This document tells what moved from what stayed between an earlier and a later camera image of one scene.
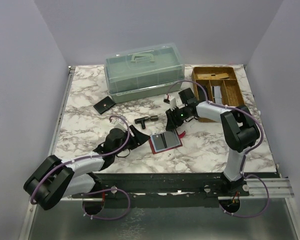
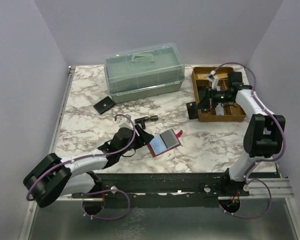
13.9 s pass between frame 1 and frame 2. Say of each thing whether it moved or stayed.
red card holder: stayed
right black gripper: moved
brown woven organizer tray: stayed
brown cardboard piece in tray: stayed
